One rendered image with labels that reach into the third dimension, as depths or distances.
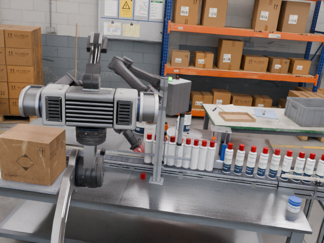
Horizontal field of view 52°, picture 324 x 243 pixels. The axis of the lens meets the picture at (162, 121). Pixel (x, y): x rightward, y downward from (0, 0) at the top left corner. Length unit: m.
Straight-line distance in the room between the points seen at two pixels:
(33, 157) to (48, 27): 4.74
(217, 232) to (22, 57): 3.72
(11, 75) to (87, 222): 3.09
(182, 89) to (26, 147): 0.94
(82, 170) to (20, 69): 3.90
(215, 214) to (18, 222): 1.61
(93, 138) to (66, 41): 5.20
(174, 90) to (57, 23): 4.87
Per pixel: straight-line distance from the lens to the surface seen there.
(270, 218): 2.01
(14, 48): 5.30
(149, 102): 1.45
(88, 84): 1.44
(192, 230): 2.81
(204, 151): 2.19
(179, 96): 1.97
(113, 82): 6.61
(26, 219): 2.93
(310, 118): 3.82
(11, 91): 5.44
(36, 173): 2.08
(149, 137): 2.20
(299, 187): 2.35
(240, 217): 1.95
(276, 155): 2.26
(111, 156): 2.34
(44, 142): 1.97
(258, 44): 6.84
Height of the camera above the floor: 1.90
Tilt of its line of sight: 19 degrees down
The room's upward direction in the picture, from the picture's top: 5 degrees clockwise
